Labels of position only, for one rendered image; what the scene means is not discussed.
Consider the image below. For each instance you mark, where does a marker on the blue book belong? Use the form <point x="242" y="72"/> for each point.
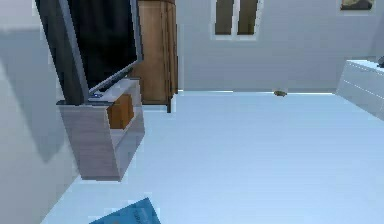
<point x="131" y="213"/>

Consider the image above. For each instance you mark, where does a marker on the brown wooden wardrobe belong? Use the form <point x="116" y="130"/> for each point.
<point x="156" y="50"/>

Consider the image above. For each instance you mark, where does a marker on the small olive floor object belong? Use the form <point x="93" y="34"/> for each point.
<point x="280" y="93"/>

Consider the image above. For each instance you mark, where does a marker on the small blue object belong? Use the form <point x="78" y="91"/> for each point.
<point x="97" y="95"/>

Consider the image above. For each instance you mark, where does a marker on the grey television stand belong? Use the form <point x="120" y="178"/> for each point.
<point x="96" y="143"/>

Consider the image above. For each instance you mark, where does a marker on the white framed window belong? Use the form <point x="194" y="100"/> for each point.
<point x="236" y="18"/>

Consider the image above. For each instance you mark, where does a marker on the black flat television set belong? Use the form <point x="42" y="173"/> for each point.
<point x="100" y="43"/>

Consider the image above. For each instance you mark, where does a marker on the framed wall picture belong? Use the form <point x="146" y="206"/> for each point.
<point x="356" y="4"/>

